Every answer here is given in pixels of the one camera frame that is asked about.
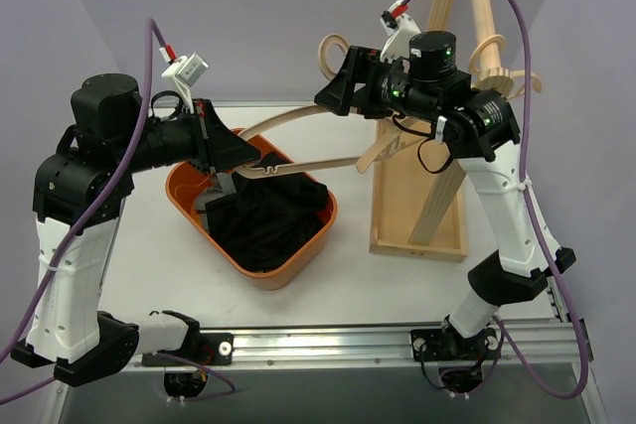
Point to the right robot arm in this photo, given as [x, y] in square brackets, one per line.
[482, 135]

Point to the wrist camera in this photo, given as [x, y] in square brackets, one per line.
[182, 74]
[397, 43]

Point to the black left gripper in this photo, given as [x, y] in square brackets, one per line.
[204, 137]

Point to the wooden clothes rack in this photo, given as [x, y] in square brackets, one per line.
[416, 214]

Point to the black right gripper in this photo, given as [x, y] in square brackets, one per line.
[362, 82]

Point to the black pleated skirt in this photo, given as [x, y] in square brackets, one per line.
[264, 222]

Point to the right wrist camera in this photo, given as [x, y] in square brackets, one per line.
[397, 43]

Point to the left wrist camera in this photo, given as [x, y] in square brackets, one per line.
[182, 74]

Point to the aluminium rail table edge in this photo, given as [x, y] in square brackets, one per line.
[348, 303]

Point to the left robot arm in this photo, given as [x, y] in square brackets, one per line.
[79, 195]

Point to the grey pleated skirt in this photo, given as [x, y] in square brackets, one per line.
[222, 185]

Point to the wooden hanger of grey skirt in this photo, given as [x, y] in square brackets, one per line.
[485, 65]

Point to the orange plastic basket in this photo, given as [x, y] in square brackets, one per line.
[184, 184]

